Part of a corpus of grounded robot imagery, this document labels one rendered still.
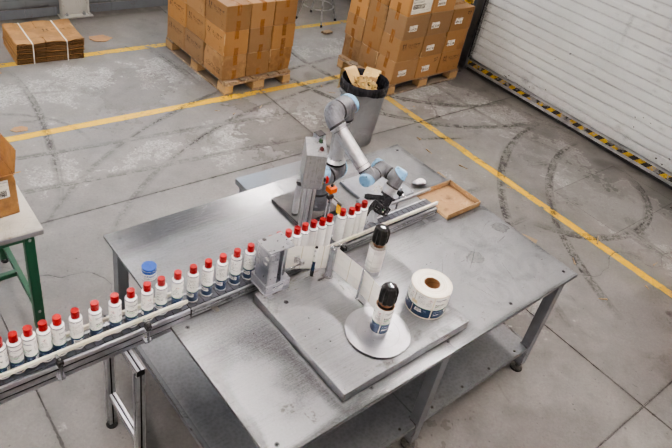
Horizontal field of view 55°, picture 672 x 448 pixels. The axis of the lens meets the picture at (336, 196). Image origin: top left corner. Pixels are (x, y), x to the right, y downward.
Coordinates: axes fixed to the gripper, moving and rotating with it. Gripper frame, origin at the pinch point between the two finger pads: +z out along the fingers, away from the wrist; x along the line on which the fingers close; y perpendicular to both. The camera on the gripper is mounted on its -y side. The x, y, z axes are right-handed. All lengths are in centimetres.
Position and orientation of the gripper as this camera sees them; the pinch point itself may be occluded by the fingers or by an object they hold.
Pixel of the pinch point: (365, 221)
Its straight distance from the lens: 354.8
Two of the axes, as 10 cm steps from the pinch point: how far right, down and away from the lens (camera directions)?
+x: 5.8, 1.7, 7.9
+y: 6.2, 5.3, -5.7
